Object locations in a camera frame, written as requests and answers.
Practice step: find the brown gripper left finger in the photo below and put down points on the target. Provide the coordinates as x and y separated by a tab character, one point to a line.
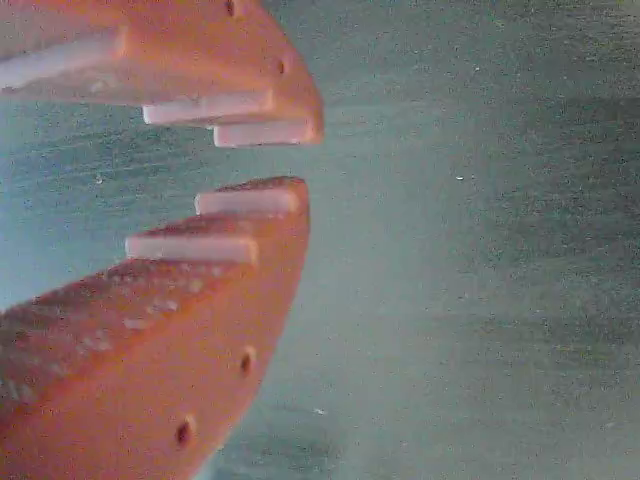
150	375

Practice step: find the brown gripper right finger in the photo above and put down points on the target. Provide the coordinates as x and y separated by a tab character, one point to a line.
200	50

